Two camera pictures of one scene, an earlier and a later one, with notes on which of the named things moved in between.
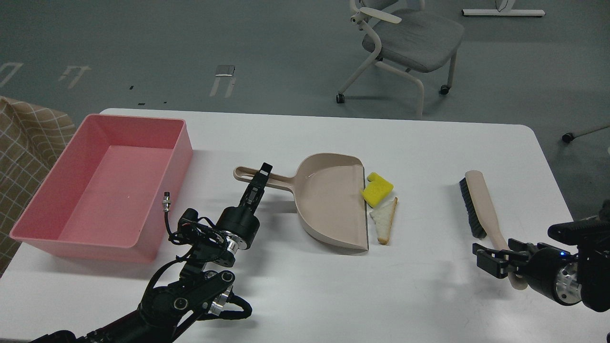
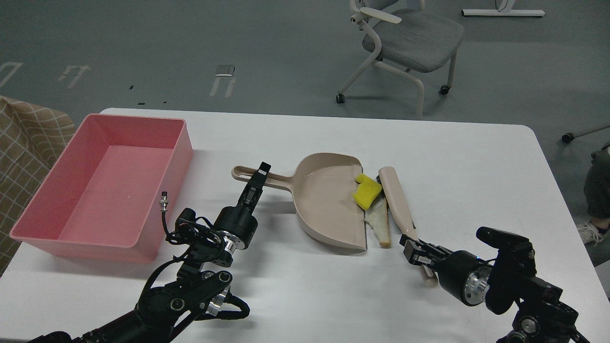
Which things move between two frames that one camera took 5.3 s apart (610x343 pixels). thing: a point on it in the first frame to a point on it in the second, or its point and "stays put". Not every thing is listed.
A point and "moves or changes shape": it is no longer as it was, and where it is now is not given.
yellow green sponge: (376, 190) moves or changes shape
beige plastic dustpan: (330, 192) stays put
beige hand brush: (482, 217) to (389, 182)
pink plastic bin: (105, 196) stays put
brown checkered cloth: (33, 138) stays put
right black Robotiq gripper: (553, 272) to (462, 274)
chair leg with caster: (568, 137) stays put
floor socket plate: (225, 70) stays put
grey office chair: (408, 37) stays put
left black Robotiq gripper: (240, 226) stays put
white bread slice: (382, 216) moves or changes shape
